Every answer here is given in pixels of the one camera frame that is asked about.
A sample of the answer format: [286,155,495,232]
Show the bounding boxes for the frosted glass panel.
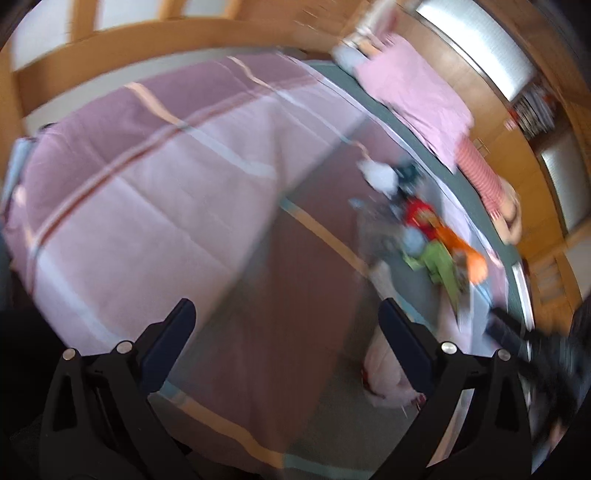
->
[539,133,591,232]
[416,0,539,103]

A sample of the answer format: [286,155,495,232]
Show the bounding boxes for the white flat tray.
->
[512,263,533,324]

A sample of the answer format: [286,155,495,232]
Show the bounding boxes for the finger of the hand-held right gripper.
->
[486,306,537,360]

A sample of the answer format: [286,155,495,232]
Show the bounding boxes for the dark green snack packet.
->
[394,163,424,195]

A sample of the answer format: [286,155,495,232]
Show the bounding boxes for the wooden bunk bed frame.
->
[0,0,591,326]

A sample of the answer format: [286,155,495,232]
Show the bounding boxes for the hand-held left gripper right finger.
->
[369,298,533,480]

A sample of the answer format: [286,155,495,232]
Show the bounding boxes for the checked pink grey sheet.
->
[0,53,509,477]

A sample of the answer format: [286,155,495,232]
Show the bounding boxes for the plush toy with striped shirt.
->
[455,137,523,246]

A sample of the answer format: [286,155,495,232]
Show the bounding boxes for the light blue wrapper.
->
[401,228,424,253]

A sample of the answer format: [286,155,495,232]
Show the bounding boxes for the clear plastic wrapper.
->
[357,202,407,253]

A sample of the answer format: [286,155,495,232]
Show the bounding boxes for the black striped tote bag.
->
[512,89,561,140]

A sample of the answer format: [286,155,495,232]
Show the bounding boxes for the pink pillow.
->
[355,34,475,172]

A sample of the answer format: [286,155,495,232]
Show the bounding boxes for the orange snack packet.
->
[433,224,489,285]

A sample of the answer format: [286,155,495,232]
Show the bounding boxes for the green wrapper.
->
[403,241,463,297]

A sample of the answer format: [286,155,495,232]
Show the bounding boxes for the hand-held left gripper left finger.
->
[39,298,199,480]

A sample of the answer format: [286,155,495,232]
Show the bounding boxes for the white tissue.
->
[359,158,399,195]

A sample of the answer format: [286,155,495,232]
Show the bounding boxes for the red wrapper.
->
[403,198,438,230]

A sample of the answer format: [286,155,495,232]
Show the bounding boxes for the green patterned mattress mat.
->
[305,59,527,289]

